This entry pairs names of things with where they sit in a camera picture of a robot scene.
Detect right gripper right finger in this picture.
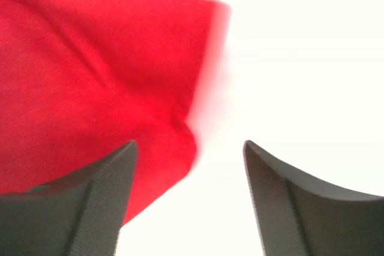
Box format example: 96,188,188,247
244,140,383,256

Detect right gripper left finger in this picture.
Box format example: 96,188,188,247
1,141,138,256

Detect red t shirt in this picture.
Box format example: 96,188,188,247
1,0,229,221

